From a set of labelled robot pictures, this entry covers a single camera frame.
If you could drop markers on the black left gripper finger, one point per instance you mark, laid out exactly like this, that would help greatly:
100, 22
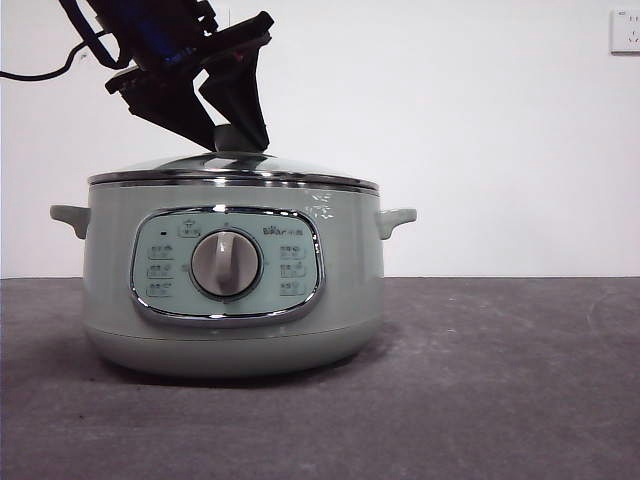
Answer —
172, 102
245, 95

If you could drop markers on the glass lid with green knob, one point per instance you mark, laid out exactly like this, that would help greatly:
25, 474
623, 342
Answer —
150, 168

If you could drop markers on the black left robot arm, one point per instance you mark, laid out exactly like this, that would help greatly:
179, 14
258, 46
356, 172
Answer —
150, 12

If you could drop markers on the green electric cooking pot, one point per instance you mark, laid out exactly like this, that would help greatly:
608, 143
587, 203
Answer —
115, 260

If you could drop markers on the white wall socket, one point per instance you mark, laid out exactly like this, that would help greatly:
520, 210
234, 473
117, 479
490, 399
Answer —
627, 32

